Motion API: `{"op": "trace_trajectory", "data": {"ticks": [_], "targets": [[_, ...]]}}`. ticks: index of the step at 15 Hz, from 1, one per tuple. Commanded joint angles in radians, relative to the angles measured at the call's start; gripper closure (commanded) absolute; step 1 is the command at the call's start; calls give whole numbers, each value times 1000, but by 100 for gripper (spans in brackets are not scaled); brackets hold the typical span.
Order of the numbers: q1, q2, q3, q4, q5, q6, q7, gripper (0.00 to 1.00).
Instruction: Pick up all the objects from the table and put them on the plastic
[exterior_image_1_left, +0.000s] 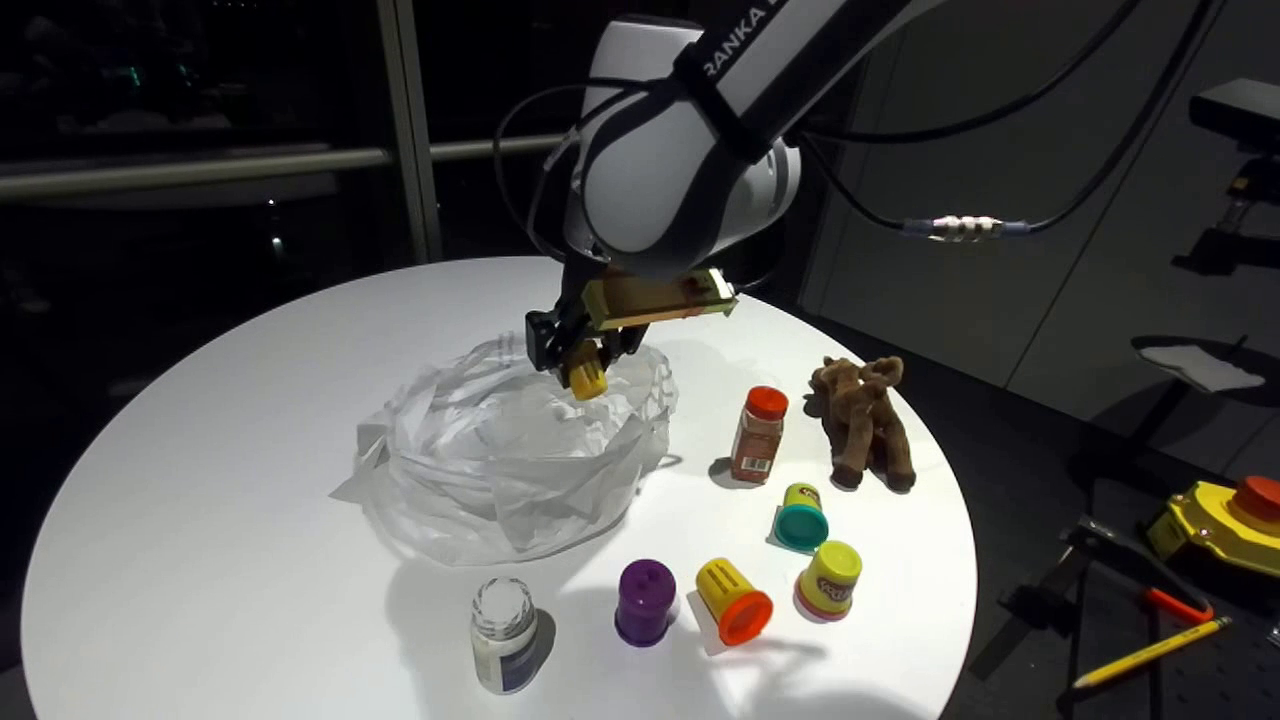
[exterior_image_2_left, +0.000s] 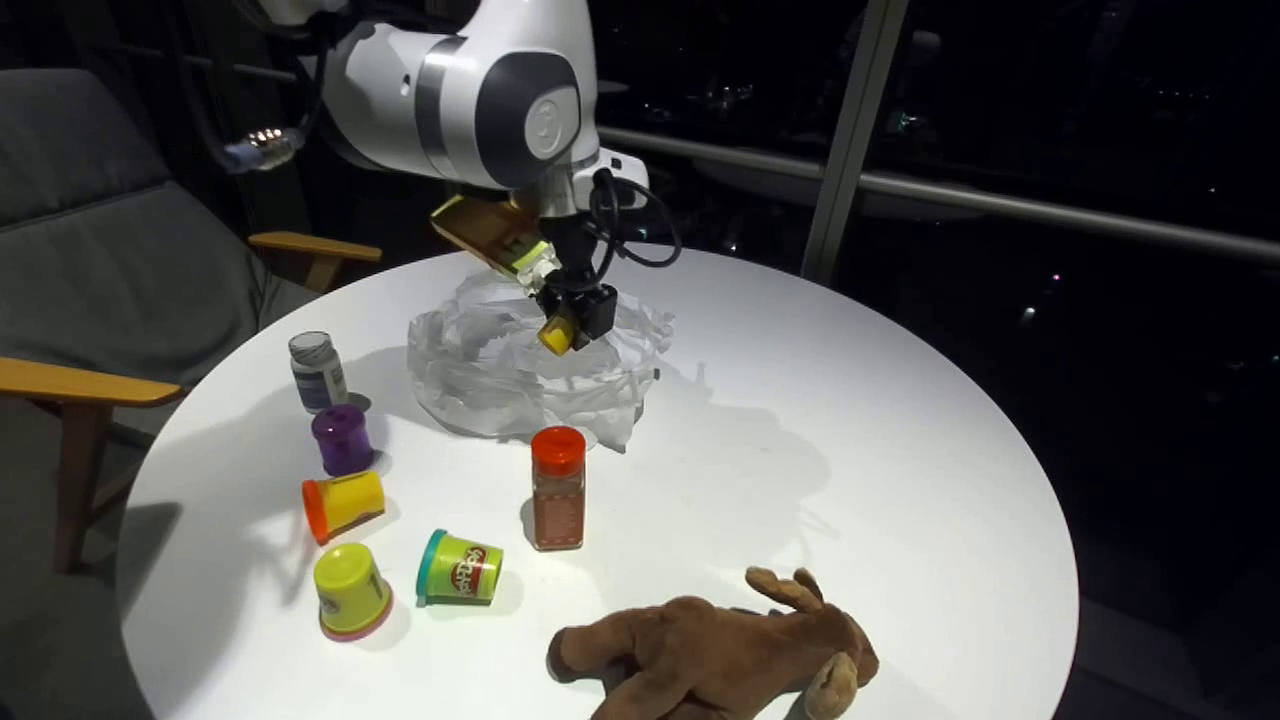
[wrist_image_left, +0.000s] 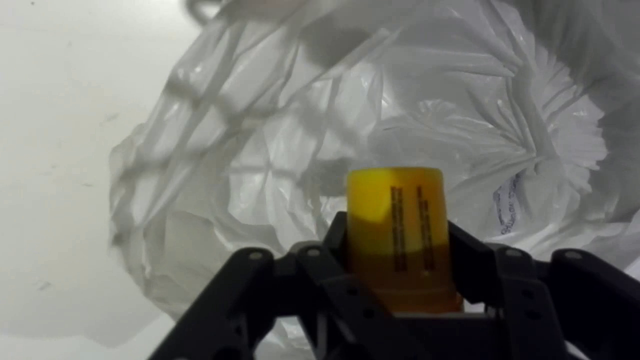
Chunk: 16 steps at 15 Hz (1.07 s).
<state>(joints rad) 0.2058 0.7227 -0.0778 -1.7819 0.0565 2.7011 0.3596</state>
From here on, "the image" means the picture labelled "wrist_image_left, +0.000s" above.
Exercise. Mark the translucent white plastic bag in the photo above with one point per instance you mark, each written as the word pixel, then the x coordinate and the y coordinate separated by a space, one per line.
pixel 280 132

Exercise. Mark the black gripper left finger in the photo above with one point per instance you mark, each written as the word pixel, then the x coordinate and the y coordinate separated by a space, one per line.
pixel 267 301

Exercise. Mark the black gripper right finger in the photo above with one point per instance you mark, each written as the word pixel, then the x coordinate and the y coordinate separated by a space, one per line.
pixel 566 306

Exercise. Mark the small yellow play-doh tub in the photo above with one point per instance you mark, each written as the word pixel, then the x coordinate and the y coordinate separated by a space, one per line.
pixel 401 220

